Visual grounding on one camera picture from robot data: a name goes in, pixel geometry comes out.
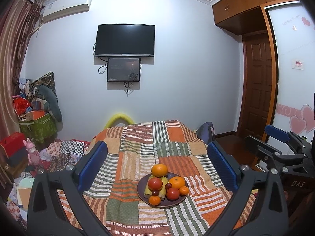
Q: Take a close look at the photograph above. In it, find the striped red curtain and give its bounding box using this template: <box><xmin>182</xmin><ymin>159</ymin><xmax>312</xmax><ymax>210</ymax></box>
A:
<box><xmin>0</xmin><ymin>0</ymin><xmax>44</xmax><ymax>185</ymax></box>

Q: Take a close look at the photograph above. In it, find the purple round plate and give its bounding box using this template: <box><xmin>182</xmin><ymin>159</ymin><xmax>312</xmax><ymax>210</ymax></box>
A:
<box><xmin>137</xmin><ymin>172</ymin><xmax>189</xmax><ymax>208</ymax></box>

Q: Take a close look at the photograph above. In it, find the checkered patchwork quilt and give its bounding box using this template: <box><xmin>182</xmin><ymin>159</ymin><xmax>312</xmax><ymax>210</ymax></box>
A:
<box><xmin>6</xmin><ymin>140</ymin><xmax>90</xmax><ymax>229</ymax></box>

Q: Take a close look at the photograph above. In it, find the pink toy figure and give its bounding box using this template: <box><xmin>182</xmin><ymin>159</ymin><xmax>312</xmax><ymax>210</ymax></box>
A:
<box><xmin>23</xmin><ymin>138</ymin><xmax>40</xmax><ymax>169</ymax></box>

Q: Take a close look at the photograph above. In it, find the cardboard sheet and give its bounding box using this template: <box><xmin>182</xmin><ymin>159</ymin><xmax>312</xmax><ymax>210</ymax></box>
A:
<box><xmin>17</xmin><ymin>186</ymin><xmax>31</xmax><ymax>209</ymax></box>

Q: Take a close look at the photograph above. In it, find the striped patchwork bed blanket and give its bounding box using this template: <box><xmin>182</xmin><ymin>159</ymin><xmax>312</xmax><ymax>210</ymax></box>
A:
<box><xmin>56</xmin><ymin>120</ymin><xmax>257</xmax><ymax>236</ymax></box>

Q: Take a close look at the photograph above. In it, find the small mandarin orange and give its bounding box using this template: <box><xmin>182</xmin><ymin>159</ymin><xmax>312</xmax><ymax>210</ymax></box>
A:
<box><xmin>148</xmin><ymin>195</ymin><xmax>161</xmax><ymax>206</ymax></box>
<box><xmin>179</xmin><ymin>186</ymin><xmax>190</xmax><ymax>196</ymax></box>

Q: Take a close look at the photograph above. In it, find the yellow foam arc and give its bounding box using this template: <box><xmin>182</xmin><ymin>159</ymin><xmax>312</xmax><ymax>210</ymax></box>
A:
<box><xmin>104</xmin><ymin>113</ymin><xmax>134</xmax><ymax>129</ymax></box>

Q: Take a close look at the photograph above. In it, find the blue backpack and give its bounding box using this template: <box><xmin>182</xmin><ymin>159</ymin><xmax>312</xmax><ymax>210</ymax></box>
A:
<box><xmin>196</xmin><ymin>122</ymin><xmax>215</xmax><ymax>145</ymax></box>

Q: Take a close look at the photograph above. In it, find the large wall television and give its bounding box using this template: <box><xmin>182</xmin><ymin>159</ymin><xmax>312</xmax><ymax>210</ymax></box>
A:
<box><xmin>94</xmin><ymin>23</ymin><xmax>155</xmax><ymax>57</ymax></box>

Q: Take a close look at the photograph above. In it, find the wooden overhead cabinet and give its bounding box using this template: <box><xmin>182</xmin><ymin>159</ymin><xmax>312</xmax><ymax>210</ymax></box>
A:
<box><xmin>212</xmin><ymin>0</ymin><xmax>297</xmax><ymax>36</ymax></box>

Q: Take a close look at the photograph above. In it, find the red box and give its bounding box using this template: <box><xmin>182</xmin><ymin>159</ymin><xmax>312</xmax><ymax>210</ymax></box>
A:
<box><xmin>0</xmin><ymin>132</ymin><xmax>26</xmax><ymax>158</ymax></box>

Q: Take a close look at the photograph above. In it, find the green storage box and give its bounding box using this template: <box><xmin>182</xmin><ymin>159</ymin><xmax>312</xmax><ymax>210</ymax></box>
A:
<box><xmin>19</xmin><ymin>113</ymin><xmax>57</xmax><ymax>144</ymax></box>

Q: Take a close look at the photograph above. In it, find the small wall monitor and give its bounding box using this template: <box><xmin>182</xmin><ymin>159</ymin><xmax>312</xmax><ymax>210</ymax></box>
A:
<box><xmin>107</xmin><ymin>57</ymin><xmax>140</xmax><ymax>82</ymax></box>

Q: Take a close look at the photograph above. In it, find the white air conditioner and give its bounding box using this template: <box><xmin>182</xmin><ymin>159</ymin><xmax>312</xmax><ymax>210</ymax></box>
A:
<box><xmin>42</xmin><ymin>0</ymin><xmax>92</xmax><ymax>23</ymax></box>

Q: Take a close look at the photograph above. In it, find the red tomato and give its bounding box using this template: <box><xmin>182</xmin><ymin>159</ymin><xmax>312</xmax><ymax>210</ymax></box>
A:
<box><xmin>166</xmin><ymin>188</ymin><xmax>180</xmax><ymax>201</ymax></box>
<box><xmin>147</xmin><ymin>177</ymin><xmax>162</xmax><ymax>191</ymax></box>

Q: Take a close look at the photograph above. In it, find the grey plush toy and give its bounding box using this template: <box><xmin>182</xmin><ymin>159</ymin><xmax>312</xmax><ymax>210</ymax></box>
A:
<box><xmin>35</xmin><ymin>85</ymin><xmax>62</xmax><ymax>123</ymax></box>

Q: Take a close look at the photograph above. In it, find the large orange with sticker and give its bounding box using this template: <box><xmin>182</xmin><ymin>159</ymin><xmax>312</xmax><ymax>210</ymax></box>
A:
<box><xmin>151</xmin><ymin>164</ymin><xmax>168</xmax><ymax>177</ymax></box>

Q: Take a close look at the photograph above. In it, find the brown wooden door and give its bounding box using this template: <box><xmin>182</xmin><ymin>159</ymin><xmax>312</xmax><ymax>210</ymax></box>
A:
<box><xmin>238</xmin><ymin>32</ymin><xmax>272</xmax><ymax>139</ymax></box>

